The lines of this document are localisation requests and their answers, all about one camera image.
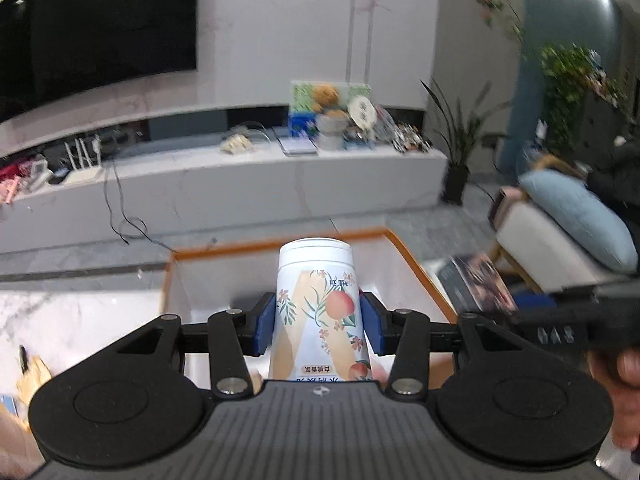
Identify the black white checkered toy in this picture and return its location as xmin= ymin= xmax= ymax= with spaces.
xmin=392 ymin=125 xmax=432 ymax=154

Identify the white power strip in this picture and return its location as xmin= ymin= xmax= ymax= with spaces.
xmin=220 ymin=127 xmax=273 ymax=155

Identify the green climbing plant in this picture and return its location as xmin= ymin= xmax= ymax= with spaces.
xmin=452 ymin=0 xmax=626 ymax=157

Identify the wooden armchair white cushion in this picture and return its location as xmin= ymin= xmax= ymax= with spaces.
xmin=487 ymin=155 xmax=640 ymax=296

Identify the small white desk display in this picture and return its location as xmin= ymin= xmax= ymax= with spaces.
xmin=27 ymin=160 xmax=52 ymax=192

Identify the white router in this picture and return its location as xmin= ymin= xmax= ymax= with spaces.
xmin=62 ymin=135 xmax=107 ymax=184

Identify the pink toy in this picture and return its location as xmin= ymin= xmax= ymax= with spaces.
xmin=0 ymin=180 xmax=24 ymax=206

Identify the orange storage box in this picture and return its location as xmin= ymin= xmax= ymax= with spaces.
xmin=159 ymin=227 xmax=460 ymax=391

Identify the potted plant black pot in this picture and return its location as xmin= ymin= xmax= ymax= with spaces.
xmin=420 ymin=77 xmax=512 ymax=206

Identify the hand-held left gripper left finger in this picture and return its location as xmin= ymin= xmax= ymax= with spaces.
xmin=107 ymin=291 xmax=277 ymax=401

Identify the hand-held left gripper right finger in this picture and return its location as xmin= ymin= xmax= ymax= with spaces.
xmin=360 ymin=291 xmax=537 ymax=401

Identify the black television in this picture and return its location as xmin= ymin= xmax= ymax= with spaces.
xmin=0 ymin=0 xmax=199 ymax=126

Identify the black cable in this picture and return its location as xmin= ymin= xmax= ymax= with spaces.
xmin=102 ymin=160 xmax=177 ymax=254

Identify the white peach print lotion tube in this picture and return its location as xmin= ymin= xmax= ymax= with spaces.
xmin=267 ymin=237 xmax=373 ymax=391

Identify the white marble tv console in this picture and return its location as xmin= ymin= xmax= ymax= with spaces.
xmin=0 ymin=105 xmax=449 ymax=257

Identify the round patterned hand fan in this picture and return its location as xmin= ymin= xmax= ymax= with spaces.
xmin=375 ymin=105 xmax=397 ymax=137

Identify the dark printed card box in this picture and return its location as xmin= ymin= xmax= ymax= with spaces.
xmin=435 ymin=252 xmax=521 ymax=318

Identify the white laptop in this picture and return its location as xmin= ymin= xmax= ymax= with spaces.
xmin=277 ymin=137 xmax=319 ymax=157

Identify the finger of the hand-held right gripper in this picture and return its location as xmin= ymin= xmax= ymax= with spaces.
xmin=515 ymin=280 xmax=640 ymax=314

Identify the dark cloth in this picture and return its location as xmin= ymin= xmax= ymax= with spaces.
xmin=585 ymin=137 xmax=640 ymax=212

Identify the light blue cushion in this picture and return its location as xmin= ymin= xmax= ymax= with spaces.
xmin=517 ymin=170 xmax=639 ymax=274

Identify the brown teddy bear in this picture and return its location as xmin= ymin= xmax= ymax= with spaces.
xmin=312 ymin=85 xmax=346 ymax=116

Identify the white paper hand fan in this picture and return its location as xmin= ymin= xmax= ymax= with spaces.
xmin=347 ymin=96 xmax=377 ymax=129

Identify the person's right hand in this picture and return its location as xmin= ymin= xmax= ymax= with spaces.
xmin=587 ymin=347 xmax=640 ymax=452

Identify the painted flower canvas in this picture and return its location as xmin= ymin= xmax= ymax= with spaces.
xmin=290 ymin=80 xmax=373 ymax=138

